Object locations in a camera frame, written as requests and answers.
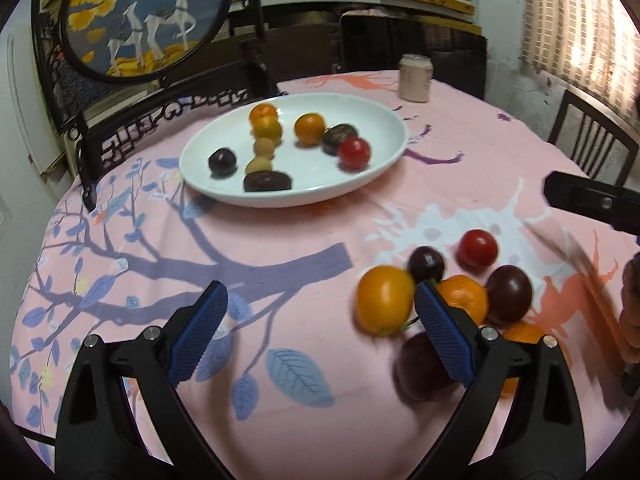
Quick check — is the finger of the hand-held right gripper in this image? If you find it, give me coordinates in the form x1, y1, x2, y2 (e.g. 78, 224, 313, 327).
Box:
621, 362, 640, 397
543, 171, 640, 235

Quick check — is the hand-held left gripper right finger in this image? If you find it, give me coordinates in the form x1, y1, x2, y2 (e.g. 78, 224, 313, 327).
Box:
410, 280, 587, 480

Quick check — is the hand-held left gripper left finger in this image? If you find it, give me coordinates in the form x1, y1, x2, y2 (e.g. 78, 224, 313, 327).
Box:
55, 280, 230, 480

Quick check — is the dark red plum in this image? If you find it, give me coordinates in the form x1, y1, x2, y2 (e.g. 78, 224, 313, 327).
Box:
395, 332, 468, 403
485, 265, 533, 326

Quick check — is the large yellow plum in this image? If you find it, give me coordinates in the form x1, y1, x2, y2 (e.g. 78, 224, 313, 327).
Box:
355, 265, 416, 336

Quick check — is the dark cherry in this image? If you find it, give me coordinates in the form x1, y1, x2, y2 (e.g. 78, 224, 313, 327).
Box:
407, 246, 446, 283
208, 147, 237, 177

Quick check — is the large mandarin orange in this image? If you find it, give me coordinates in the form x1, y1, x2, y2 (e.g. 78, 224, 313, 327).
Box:
500, 322, 571, 396

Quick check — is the red cherry tomato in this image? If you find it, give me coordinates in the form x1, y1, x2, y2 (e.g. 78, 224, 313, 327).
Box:
337, 137, 372, 171
456, 229, 499, 271

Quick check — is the dark brown-spotted passion fruit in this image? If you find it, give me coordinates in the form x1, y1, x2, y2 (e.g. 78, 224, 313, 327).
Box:
243, 170, 293, 193

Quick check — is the small yellow plum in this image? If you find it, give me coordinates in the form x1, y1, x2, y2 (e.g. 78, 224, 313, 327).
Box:
251, 116, 283, 142

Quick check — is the white oval plate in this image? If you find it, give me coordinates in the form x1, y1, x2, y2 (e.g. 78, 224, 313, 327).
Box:
179, 94, 409, 208

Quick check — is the person's right hand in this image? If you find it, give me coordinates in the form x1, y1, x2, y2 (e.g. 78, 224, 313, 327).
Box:
620, 252, 640, 363

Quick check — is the dark wooden slatted chair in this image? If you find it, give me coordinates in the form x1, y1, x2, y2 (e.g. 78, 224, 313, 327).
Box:
547, 87, 640, 186

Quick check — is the beige drink can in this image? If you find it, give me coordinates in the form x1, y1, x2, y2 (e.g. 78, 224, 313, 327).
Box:
398, 53, 432, 103

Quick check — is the black ornate chair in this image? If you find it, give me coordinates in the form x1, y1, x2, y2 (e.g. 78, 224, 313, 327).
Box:
31, 0, 288, 211

